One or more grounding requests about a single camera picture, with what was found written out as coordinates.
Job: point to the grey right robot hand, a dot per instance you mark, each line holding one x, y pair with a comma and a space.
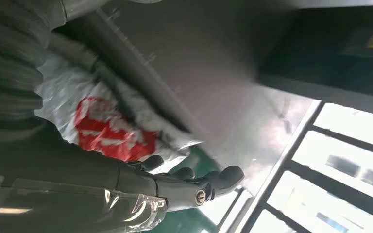
45, 193

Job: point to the dark grey weighing platform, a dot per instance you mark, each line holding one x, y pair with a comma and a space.
189, 64

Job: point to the black weighing device column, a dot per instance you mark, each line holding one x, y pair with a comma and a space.
318, 48

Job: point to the dark metal window frame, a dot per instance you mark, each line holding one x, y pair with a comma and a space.
334, 189

